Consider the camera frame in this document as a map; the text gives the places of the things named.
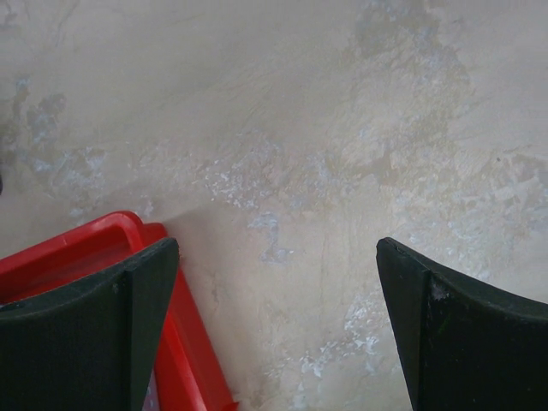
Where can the red plastic tray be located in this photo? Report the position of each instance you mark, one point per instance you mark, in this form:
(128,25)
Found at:
(187,374)

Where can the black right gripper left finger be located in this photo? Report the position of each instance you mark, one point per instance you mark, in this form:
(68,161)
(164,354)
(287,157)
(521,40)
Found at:
(90,344)

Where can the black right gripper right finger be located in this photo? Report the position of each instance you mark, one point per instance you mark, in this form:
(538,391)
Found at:
(463,344)

